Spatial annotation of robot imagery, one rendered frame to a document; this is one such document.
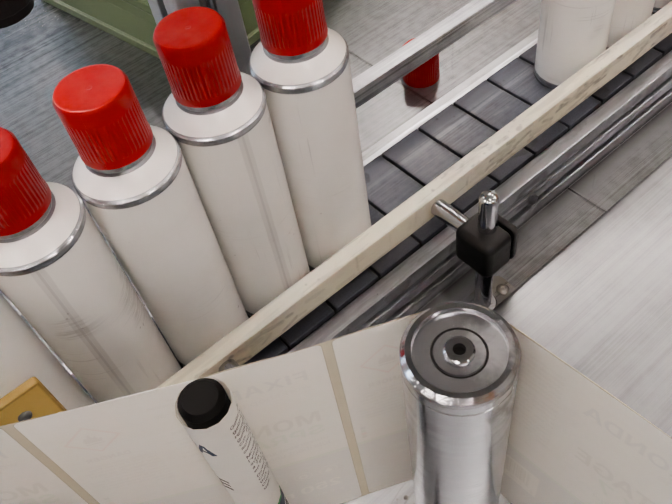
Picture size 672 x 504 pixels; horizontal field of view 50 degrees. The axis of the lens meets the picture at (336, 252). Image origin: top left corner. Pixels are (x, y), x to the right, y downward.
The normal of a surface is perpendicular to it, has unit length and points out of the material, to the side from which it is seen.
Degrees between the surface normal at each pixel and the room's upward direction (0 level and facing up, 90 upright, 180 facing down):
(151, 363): 90
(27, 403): 90
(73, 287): 90
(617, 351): 0
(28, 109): 0
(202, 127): 42
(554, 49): 90
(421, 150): 0
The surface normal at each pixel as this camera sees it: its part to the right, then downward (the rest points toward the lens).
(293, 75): -0.11, 0.07
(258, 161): 0.69, 0.52
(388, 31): -0.12, -0.61
